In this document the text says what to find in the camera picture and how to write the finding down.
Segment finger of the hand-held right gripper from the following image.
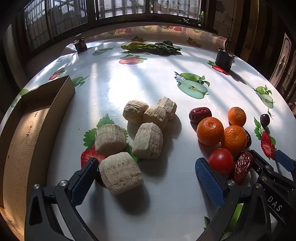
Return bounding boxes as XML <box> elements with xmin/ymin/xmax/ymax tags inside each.
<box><xmin>274</xmin><ymin>149</ymin><xmax>296</xmax><ymax>181</ymax></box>
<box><xmin>248</xmin><ymin>150</ymin><xmax>278</xmax><ymax>184</ymax></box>

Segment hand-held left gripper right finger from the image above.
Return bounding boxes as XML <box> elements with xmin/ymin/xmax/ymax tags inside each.
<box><xmin>195</xmin><ymin>157</ymin><xmax>271</xmax><ymax>241</ymax></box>

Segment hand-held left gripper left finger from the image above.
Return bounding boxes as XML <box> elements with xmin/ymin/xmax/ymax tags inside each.
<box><xmin>24</xmin><ymin>157</ymin><xmax>100</xmax><ymax>241</ymax></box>

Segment wrinkled red-brown date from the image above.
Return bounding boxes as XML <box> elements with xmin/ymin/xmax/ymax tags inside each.
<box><xmin>232</xmin><ymin>152</ymin><xmax>254</xmax><ymax>184</ymax></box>

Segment red tomato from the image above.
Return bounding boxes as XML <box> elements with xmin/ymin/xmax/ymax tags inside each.
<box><xmin>208</xmin><ymin>148</ymin><xmax>234</xmax><ymax>175</ymax></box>

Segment orange mandarin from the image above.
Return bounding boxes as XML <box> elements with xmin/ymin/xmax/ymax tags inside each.
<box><xmin>196</xmin><ymin>117</ymin><xmax>225</xmax><ymax>146</ymax></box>
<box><xmin>221</xmin><ymin>125</ymin><xmax>248</xmax><ymax>155</ymax></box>
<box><xmin>228</xmin><ymin>107</ymin><xmax>247</xmax><ymax>127</ymax></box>

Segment beige loofah chunk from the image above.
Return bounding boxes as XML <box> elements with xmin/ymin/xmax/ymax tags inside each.
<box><xmin>122</xmin><ymin>100</ymin><xmax>149</xmax><ymax>126</ymax></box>
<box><xmin>99</xmin><ymin>152</ymin><xmax>143</xmax><ymax>195</ymax></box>
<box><xmin>94</xmin><ymin>124</ymin><xmax>127</xmax><ymax>156</ymax></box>
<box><xmin>157</xmin><ymin>97</ymin><xmax>177</xmax><ymax>121</ymax></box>
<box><xmin>143</xmin><ymin>105</ymin><xmax>168</xmax><ymax>131</ymax></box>
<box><xmin>132</xmin><ymin>122</ymin><xmax>163</xmax><ymax>160</ymax></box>

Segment brown cardboard box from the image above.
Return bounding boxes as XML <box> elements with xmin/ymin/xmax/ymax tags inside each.
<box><xmin>0</xmin><ymin>75</ymin><xmax>76</xmax><ymax>235</ymax></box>

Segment dark brown date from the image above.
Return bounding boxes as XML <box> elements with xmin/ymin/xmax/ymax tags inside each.
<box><xmin>244</xmin><ymin>128</ymin><xmax>252</xmax><ymax>149</ymax></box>

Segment smooth red jujube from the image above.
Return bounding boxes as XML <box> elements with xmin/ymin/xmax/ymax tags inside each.
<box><xmin>189</xmin><ymin>107</ymin><xmax>212</xmax><ymax>124</ymax></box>

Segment wooden panelled door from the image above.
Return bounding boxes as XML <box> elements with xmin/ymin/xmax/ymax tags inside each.
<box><xmin>269</xmin><ymin>32</ymin><xmax>296</xmax><ymax>98</ymax></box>

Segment small black plant pot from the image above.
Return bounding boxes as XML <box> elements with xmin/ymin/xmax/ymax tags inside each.
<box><xmin>215</xmin><ymin>47</ymin><xmax>236</xmax><ymax>71</ymax></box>

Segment small dark jar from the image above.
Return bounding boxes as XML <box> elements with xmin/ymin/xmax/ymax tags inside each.
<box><xmin>73</xmin><ymin>37</ymin><xmax>88</xmax><ymax>53</ymax></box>

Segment dark leafy greens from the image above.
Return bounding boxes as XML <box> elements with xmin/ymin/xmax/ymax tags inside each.
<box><xmin>146</xmin><ymin>40</ymin><xmax>183</xmax><ymax>55</ymax></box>

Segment green pepper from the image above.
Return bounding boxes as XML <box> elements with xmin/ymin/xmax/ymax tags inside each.
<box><xmin>121</xmin><ymin>42</ymin><xmax>148</xmax><ymax>50</ymax></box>

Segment window with metal grille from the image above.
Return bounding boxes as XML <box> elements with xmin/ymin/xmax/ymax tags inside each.
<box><xmin>23</xmin><ymin>0</ymin><xmax>210</xmax><ymax>52</ymax></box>

